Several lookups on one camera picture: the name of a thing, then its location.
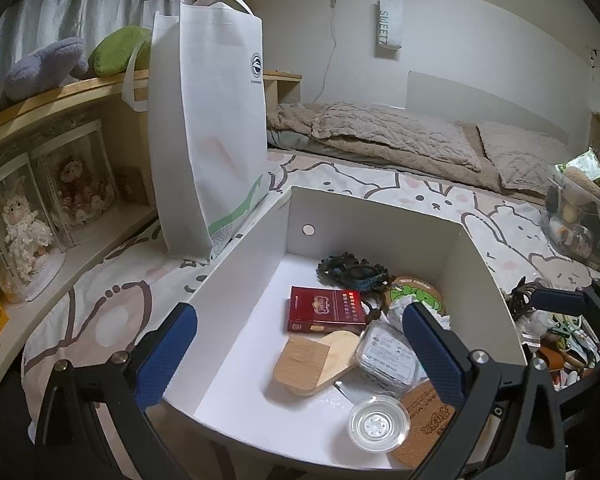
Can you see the beige textured pillow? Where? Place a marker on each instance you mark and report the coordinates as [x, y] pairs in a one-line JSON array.
[[520, 155], [390, 130]]

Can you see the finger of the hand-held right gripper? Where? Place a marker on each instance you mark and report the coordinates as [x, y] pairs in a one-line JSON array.
[[560, 300], [595, 370]]

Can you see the small brown box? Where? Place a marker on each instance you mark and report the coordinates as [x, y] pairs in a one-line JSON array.
[[130, 185]]

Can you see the beige fuzzy item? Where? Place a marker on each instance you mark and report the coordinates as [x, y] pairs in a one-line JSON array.
[[580, 177]]

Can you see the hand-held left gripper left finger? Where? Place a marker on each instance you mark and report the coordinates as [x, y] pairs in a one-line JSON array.
[[167, 355]]

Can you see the round cork coaster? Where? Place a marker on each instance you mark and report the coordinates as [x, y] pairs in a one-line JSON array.
[[420, 430]]

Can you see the wooden shelf unit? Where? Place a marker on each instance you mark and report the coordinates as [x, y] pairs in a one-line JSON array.
[[55, 99]]

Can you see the green clothes peg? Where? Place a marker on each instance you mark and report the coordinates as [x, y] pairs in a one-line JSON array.
[[562, 330]]

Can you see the dark scrunchie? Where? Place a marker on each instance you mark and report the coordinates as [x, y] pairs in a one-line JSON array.
[[350, 270]]

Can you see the red flat box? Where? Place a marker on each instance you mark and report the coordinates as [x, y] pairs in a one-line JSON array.
[[325, 307]]

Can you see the clear plastic container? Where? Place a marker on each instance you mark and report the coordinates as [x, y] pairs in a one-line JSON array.
[[385, 355]]

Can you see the white hanging paper bag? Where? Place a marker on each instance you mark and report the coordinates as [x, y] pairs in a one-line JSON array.
[[389, 25]]

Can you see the green frog coaster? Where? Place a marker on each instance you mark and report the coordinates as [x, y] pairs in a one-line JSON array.
[[415, 292]]

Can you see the white tote bag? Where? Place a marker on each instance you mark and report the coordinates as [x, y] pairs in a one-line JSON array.
[[205, 110]]

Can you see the white cardboard box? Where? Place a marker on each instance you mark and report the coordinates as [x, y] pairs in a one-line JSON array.
[[250, 340]]

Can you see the grey curtain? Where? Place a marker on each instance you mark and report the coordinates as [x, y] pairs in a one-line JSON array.
[[55, 15]]

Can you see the wooden heart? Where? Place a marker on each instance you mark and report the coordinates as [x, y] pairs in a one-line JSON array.
[[310, 365]]

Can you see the purple plush toy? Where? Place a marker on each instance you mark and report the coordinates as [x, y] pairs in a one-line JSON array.
[[45, 65]]

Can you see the clear round plastic lid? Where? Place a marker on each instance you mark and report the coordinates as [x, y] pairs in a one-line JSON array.
[[378, 422]]

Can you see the clear plastic storage bin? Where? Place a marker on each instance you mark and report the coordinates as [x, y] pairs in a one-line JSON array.
[[580, 230]]

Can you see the tan fleece blanket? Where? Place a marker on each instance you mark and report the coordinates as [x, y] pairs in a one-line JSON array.
[[292, 122]]

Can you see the white headboard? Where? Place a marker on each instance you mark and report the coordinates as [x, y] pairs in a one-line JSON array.
[[480, 100]]

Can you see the brown doll display box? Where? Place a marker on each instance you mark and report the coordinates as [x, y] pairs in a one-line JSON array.
[[80, 185]]

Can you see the black wall hook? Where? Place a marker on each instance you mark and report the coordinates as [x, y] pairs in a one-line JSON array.
[[592, 57]]

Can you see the green foil bag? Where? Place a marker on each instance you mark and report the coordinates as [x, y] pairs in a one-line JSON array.
[[587, 160]]

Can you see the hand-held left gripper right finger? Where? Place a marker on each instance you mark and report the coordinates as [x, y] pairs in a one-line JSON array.
[[435, 355]]

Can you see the white doll display box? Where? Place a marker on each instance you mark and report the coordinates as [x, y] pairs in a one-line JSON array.
[[17, 230]]

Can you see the green plush toy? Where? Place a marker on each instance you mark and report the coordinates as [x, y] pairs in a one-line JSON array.
[[117, 50]]

